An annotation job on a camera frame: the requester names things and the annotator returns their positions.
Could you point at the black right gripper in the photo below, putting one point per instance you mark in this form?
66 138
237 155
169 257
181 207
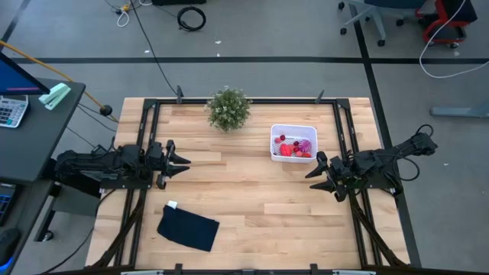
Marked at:
340 172

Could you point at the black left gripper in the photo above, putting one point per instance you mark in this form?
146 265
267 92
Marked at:
158 160

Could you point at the red toy pepper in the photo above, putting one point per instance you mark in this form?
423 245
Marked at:
306 155

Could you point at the purple white striped onion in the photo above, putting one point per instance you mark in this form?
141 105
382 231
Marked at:
305 145

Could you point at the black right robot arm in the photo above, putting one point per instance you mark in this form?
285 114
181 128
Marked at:
382 160

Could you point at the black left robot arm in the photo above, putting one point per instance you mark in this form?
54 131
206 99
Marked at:
95 164

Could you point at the white perforated plastic basket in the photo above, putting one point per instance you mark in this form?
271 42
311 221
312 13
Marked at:
294 131

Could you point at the dark blue folded cloth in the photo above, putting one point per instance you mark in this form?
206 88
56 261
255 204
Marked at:
187 229

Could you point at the green potted plant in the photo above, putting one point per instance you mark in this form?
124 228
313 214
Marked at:
229 110

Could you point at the black ball weight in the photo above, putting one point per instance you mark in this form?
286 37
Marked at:
105 110

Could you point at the grey desk base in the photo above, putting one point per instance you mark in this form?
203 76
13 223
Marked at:
76 198

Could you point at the mint green stapler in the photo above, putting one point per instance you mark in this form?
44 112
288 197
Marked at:
55 95

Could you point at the dark grey office desk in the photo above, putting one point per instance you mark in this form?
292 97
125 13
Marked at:
34 145

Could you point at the grey metal floor bar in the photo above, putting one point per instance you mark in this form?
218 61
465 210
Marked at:
458 111

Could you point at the grey desk calculator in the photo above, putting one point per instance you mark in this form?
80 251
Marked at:
11 112

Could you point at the backlit black keyboard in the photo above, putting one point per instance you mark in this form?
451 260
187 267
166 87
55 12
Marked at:
4 202

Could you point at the flat monitor with blue screen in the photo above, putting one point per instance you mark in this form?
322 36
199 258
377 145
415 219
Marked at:
15 80

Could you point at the black computer mouse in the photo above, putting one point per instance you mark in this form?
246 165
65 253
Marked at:
7 244

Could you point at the grey office chair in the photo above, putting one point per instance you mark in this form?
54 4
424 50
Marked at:
393 3

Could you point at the red and black cart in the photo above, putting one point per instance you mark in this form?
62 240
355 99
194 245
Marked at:
464 9

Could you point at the black aluminium table frame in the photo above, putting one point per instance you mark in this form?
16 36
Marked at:
286 101

